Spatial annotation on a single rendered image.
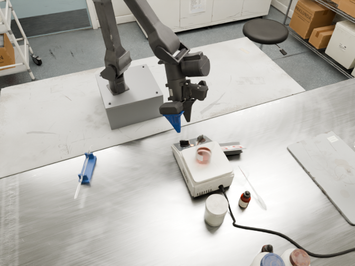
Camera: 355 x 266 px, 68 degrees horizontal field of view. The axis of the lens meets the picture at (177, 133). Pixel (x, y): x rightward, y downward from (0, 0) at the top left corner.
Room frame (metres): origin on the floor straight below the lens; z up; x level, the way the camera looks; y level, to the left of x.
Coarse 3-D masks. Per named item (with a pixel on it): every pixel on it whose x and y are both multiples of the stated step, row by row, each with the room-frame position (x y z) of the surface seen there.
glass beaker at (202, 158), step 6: (198, 138) 0.47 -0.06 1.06; (204, 138) 0.48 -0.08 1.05; (210, 138) 0.47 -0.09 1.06; (198, 144) 0.47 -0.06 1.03; (204, 144) 0.48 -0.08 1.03; (210, 144) 0.47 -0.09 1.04; (198, 150) 0.44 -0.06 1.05; (210, 150) 0.43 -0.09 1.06; (198, 156) 0.44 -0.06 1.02; (204, 156) 0.43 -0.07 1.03; (210, 156) 0.44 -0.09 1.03; (198, 162) 0.43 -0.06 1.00; (204, 162) 0.43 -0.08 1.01; (210, 162) 0.44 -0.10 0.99
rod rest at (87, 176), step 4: (92, 156) 0.51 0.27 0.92; (88, 160) 0.50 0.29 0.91; (92, 160) 0.50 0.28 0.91; (84, 164) 0.49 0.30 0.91; (88, 164) 0.49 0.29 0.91; (92, 164) 0.49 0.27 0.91; (88, 168) 0.47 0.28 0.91; (92, 168) 0.47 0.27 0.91; (88, 172) 0.46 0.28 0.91; (80, 176) 0.43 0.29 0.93; (84, 176) 0.43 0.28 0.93; (88, 176) 0.44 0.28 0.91; (84, 180) 0.43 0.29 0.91; (88, 180) 0.43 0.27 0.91
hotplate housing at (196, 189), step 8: (176, 152) 0.50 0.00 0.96; (184, 168) 0.44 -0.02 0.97; (184, 176) 0.43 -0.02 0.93; (224, 176) 0.41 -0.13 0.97; (232, 176) 0.41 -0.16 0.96; (192, 184) 0.38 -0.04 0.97; (200, 184) 0.38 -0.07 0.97; (208, 184) 0.38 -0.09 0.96; (216, 184) 0.39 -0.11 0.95; (224, 184) 0.40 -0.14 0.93; (192, 192) 0.37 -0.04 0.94; (200, 192) 0.38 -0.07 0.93; (208, 192) 0.39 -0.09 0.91; (224, 192) 0.38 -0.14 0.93
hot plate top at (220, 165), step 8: (216, 144) 0.51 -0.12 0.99; (184, 152) 0.48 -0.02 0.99; (192, 152) 0.48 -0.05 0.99; (216, 152) 0.48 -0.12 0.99; (184, 160) 0.45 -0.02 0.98; (192, 160) 0.45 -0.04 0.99; (216, 160) 0.45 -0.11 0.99; (224, 160) 0.45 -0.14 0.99; (192, 168) 0.42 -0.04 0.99; (200, 168) 0.42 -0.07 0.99; (208, 168) 0.42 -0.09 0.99; (216, 168) 0.42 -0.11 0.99; (224, 168) 0.42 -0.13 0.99; (232, 168) 0.42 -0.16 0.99; (192, 176) 0.39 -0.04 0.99; (200, 176) 0.39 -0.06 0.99; (208, 176) 0.39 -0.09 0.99; (216, 176) 0.40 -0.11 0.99
